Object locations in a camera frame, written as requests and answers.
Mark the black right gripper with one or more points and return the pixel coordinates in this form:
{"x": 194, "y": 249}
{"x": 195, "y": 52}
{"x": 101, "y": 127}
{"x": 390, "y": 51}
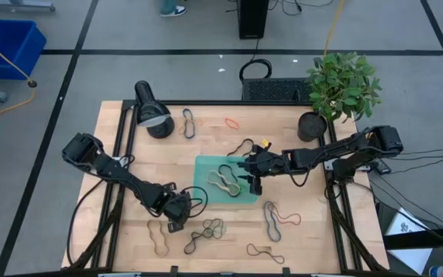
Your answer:
{"x": 265, "y": 163}

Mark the long tan rubber band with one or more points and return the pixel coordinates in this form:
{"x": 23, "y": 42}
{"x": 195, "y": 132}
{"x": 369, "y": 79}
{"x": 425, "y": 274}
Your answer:
{"x": 150, "y": 232}

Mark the white cardboard box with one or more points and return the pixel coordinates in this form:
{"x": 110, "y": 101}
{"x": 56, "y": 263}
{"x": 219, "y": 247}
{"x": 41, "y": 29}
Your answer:
{"x": 408, "y": 246}

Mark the black plant pot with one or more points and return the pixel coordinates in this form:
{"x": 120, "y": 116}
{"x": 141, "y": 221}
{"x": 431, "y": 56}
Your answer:
{"x": 311, "y": 127}

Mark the dark blue rubber band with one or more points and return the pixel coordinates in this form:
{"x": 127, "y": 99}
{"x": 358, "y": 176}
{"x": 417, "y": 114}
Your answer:
{"x": 189, "y": 137}

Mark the green leafy plant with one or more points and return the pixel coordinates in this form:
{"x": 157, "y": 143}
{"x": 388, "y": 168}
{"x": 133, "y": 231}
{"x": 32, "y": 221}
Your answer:
{"x": 340, "y": 88}

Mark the black desk lamp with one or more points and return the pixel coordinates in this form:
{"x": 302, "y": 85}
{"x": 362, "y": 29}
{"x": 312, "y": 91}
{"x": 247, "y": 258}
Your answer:
{"x": 150, "y": 111}

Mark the long grey-blue rubber band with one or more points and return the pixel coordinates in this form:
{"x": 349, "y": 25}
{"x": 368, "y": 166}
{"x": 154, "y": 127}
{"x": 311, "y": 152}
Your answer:
{"x": 266, "y": 227}

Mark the black rubber band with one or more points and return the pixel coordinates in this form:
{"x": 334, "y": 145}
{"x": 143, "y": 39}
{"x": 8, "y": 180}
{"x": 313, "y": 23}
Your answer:
{"x": 190, "y": 246}

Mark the black computer tower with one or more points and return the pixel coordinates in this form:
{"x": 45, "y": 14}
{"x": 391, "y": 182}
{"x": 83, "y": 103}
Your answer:
{"x": 252, "y": 17}

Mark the blue plastic floor bin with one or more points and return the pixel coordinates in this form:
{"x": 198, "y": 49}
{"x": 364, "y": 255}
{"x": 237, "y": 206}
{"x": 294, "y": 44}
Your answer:
{"x": 10, "y": 46}

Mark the small tan rubber band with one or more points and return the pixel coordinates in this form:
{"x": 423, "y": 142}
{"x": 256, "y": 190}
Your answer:
{"x": 181, "y": 131}

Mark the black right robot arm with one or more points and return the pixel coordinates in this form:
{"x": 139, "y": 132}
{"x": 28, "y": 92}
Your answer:
{"x": 344, "y": 148}

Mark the orange rubber band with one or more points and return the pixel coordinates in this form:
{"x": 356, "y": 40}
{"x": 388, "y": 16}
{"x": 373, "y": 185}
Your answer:
{"x": 230, "y": 125}

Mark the wide tan rubber band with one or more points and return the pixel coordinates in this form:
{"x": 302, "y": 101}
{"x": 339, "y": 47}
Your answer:
{"x": 210, "y": 179}

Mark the teal translucent plastic bin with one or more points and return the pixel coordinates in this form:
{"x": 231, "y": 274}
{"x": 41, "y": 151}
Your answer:
{"x": 206, "y": 192}

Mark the black perforated box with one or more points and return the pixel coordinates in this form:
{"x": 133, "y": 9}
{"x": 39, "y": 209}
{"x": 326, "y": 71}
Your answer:
{"x": 271, "y": 90}

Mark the thin brown rubber band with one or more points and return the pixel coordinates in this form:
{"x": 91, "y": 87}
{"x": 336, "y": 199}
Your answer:
{"x": 262, "y": 252}

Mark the black aluminium table frame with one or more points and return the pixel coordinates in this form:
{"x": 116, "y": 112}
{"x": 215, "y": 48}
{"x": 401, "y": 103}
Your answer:
{"x": 206, "y": 102}

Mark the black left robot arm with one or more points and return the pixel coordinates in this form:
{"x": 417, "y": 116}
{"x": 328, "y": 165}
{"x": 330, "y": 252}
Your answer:
{"x": 110, "y": 169}

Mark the person's leg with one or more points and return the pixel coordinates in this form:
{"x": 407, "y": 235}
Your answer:
{"x": 168, "y": 4}

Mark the dark brown wavy rubber band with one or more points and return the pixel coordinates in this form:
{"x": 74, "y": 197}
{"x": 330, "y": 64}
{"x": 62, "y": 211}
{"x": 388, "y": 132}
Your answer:
{"x": 220, "y": 169}

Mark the person's shoe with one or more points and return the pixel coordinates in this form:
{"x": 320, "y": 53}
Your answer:
{"x": 175, "y": 11}

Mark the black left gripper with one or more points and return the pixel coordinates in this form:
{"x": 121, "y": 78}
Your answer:
{"x": 177, "y": 205}

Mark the red rubber band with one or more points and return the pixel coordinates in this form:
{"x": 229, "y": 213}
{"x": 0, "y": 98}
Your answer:
{"x": 290, "y": 223}

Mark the black bar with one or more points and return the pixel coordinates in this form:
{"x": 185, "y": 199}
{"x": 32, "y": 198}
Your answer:
{"x": 425, "y": 236}

